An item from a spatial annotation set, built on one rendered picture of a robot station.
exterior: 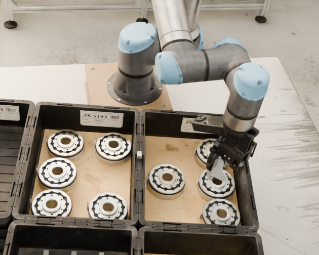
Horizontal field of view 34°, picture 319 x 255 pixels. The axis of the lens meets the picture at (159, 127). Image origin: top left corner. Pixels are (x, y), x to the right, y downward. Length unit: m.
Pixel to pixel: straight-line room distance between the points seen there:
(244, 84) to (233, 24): 2.49
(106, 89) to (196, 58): 0.64
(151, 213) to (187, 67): 0.44
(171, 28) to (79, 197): 0.53
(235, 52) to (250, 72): 0.09
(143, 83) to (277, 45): 1.92
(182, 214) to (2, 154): 0.53
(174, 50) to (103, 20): 2.29
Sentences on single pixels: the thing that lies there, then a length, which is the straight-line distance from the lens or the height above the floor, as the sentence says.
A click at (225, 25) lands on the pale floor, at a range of 3.56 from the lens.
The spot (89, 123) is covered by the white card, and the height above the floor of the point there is 0.87.
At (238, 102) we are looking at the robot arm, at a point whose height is 1.23.
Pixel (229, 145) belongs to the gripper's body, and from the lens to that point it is 1.26.
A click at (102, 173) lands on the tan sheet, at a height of 0.83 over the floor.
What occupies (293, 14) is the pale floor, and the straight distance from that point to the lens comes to 3.85.
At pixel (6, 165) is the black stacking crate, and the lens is 1.51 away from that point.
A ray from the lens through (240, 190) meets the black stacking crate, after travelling 1.45.
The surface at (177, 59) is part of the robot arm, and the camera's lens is 1.16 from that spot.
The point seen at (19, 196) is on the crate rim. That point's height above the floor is 0.92.
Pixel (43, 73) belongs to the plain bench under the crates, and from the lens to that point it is 1.96.
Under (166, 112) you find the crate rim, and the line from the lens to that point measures 1.51.
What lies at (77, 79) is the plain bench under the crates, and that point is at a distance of 1.94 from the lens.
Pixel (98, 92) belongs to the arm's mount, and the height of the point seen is 0.80.
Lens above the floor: 1.99
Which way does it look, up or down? 46 degrees down
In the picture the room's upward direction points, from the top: 9 degrees clockwise
